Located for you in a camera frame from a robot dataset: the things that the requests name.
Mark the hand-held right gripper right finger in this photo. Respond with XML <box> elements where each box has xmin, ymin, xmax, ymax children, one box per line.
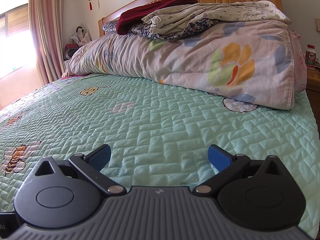
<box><xmin>193</xmin><ymin>144</ymin><xmax>287</xmax><ymax>197</ymax></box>

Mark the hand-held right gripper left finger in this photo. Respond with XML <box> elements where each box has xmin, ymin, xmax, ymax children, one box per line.
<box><xmin>34</xmin><ymin>144</ymin><xmax>127</xmax><ymax>197</ymax></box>

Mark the green bee-print bedspread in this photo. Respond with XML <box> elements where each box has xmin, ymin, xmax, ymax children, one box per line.
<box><xmin>0</xmin><ymin>72</ymin><xmax>320</xmax><ymax>233</ymax></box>

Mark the floral duvet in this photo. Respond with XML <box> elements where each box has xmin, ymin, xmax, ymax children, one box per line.
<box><xmin>61</xmin><ymin>20</ymin><xmax>300</xmax><ymax>111</ymax></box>

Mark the wooden nightstand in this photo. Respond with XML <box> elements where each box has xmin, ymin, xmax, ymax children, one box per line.
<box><xmin>305</xmin><ymin>67</ymin><xmax>320</xmax><ymax>110</ymax></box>

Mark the white plastic bag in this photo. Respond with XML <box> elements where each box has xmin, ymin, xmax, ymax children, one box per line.
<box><xmin>70</xmin><ymin>24</ymin><xmax>91</xmax><ymax>47</ymax></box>

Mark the pink pillow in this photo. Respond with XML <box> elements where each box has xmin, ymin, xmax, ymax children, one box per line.
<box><xmin>287</xmin><ymin>29</ymin><xmax>307</xmax><ymax>93</ymax></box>

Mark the black and white patterned cloth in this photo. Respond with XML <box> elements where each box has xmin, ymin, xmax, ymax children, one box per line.
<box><xmin>102</xmin><ymin>17</ymin><xmax>222</xmax><ymax>40</ymax></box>

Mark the white supplement bottle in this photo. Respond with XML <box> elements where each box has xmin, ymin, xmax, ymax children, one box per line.
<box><xmin>305</xmin><ymin>44</ymin><xmax>317</xmax><ymax>71</ymax></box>

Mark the pink curtain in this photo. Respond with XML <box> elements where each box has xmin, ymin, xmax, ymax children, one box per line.
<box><xmin>28</xmin><ymin>0</ymin><xmax>69</xmax><ymax>85</ymax></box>

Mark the cream floral bed sheet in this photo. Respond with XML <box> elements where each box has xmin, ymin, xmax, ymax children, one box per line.
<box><xmin>141</xmin><ymin>0</ymin><xmax>292</xmax><ymax>35</ymax></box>

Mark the window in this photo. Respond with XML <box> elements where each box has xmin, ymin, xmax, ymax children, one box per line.
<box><xmin>0</xmin><ymin>0</ymin><xmax>38</xmax><ymax>80</ymax></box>

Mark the dark red cloth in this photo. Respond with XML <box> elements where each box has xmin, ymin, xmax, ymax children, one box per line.
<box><xmin>116</xmin><ymin>0</ymin><xmax>199</xmax><ymax>35</ymax></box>

